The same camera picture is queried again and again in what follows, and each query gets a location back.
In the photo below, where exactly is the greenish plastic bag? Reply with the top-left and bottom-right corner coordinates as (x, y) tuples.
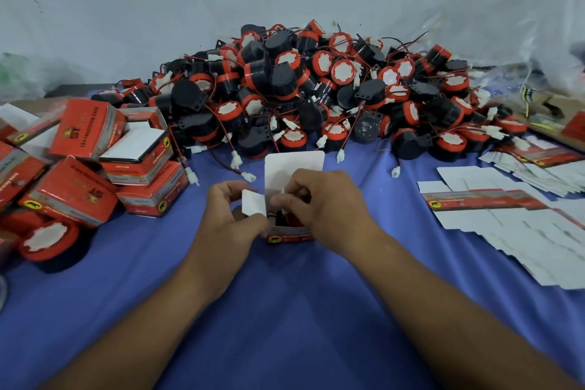
(0, 52), (60, 103)

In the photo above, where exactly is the single black red buzzer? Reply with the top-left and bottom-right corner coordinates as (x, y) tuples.
(18, 219), (92, 274)

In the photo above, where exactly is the brown cardboard box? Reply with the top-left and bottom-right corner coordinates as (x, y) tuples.
(516, 87), (585, 154)

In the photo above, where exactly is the person's left hand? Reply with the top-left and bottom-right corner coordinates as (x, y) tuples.
(191, 180), (271, 275)

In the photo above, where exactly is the person's right forearm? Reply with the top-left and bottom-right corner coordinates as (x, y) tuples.
(349, 231), (585, 390)

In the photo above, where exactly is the person's left forearm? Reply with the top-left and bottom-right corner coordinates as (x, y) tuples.
(40, 253), (236, 390)

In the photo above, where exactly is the pile of flat white cartons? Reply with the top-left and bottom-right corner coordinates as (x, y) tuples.
(418, 133), (585, 291)

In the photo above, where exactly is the clear plastic bag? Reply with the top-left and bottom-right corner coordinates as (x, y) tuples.
(379, 0), (585, 100)

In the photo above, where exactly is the blue table cloth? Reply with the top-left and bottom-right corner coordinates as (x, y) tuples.
(0, 129), (585, 390)

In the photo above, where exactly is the person's right hand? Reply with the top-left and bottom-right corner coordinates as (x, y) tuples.
(270, 169), (387, 259)

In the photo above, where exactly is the red carton box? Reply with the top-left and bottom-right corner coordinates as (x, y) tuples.
(241, 151), (326, 245)

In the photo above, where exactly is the pile of black red buzzers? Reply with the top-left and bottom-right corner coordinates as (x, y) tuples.
(91, 19), (533, 185)

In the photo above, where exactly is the stack of closed red boxes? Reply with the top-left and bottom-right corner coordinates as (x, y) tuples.
(0, 97), (190, 262)

